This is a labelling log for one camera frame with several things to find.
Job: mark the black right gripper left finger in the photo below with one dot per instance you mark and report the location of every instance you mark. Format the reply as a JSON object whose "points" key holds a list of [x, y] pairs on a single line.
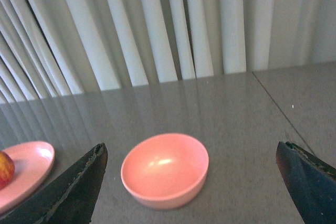
{"points": [[70, 198]]}

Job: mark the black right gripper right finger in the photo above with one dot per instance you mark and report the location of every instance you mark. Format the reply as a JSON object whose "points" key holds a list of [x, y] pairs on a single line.
{"points": [[309, 181]]}

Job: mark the red yellow apple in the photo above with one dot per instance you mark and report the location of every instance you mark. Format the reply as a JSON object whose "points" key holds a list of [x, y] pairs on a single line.
{"points": [[7, 171]]}

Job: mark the pink plate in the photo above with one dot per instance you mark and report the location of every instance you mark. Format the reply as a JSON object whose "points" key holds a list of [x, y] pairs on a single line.
{"points": [[33, 162]]}

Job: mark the pink bowl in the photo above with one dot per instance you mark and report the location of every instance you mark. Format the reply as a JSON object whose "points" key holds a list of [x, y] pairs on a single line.
{"points": [[166, 171]]}

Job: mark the white curtain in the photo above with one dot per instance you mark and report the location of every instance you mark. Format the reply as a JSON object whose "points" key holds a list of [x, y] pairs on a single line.
{"points": [[53, 48]]}

